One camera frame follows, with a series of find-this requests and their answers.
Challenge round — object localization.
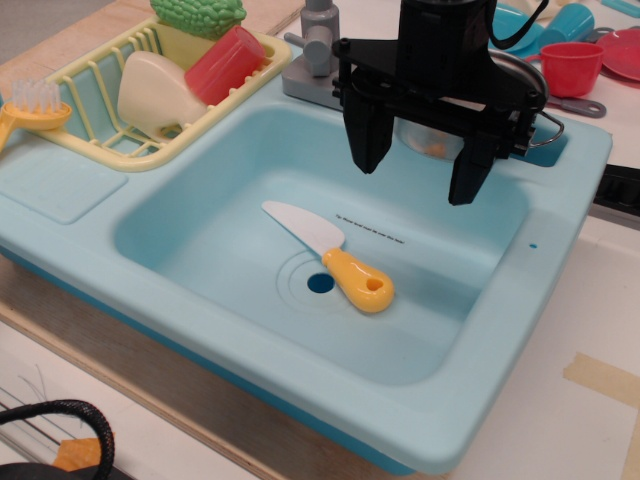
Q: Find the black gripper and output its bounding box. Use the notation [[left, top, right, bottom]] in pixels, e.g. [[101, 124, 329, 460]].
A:
[[332, 1, 545, 206]]

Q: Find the yellow handled toy knife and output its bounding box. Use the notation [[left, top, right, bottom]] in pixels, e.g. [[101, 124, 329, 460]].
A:
[[261, 200, 395, 313]]

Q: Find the stainless steel pot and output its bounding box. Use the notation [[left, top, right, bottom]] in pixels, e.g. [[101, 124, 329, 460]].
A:
[[394, 49, 564, 162]]

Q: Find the grey toy faucet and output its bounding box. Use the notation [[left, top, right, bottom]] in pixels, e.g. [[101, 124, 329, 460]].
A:
[[281, 0, 342, 111]]

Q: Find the blue plastic plate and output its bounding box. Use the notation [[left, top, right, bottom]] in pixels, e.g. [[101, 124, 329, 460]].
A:
[[489, 3, 542, 53]]

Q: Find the cream toy item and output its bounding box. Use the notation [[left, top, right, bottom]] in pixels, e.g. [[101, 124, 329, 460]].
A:
[[502, 0, 574, 21]]

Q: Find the light blue toy sink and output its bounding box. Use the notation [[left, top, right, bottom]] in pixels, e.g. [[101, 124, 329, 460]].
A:
[[1, 79, 612, 474]]

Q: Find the blue plastic cup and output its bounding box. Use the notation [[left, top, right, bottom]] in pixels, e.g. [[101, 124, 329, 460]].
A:
[[537, 3, 595, 48]]

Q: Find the red plastic cup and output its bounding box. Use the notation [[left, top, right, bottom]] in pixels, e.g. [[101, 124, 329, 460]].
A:
[[184, 26, 266, 105]]

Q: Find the red plastic plate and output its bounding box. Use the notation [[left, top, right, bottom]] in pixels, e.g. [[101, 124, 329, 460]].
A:
[[596, 28, 640, 81]]

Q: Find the green toy vegetable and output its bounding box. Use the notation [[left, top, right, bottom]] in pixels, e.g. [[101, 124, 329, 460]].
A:
[[150, 0, 247, 40]]

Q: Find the cream plastic dish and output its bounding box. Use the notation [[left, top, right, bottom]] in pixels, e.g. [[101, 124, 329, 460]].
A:
[[117, 51, 208, 142]]

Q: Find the beige masking tape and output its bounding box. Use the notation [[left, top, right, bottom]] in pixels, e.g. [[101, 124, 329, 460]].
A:
[[563, 353, 639, 410]]

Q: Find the yellow dish rack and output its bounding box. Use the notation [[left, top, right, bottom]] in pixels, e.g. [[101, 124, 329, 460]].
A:
[[39, 16, 292, 172]]

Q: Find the yellow dish brush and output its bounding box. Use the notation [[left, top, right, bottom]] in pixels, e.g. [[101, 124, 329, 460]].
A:
[[1, 79, 72, 150]]

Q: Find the orange tape piece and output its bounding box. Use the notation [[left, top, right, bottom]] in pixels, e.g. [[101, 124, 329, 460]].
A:
[[52, 435, 115, 472]]

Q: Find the red cup with handle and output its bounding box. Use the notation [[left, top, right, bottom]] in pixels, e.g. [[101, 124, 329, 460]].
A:
[[525, 42, 604, 98]]

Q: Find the grey toy utensil handle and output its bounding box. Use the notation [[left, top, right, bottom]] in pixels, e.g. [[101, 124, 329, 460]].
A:
[[547, 95, 607, 119]]

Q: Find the black bracket at right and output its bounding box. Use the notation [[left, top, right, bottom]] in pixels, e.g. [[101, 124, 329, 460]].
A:
[[593, 164, 640, 217]]

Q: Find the black braided cable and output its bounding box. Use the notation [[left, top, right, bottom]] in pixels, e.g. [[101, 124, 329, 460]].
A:
[[0, 398, 117, 480]]

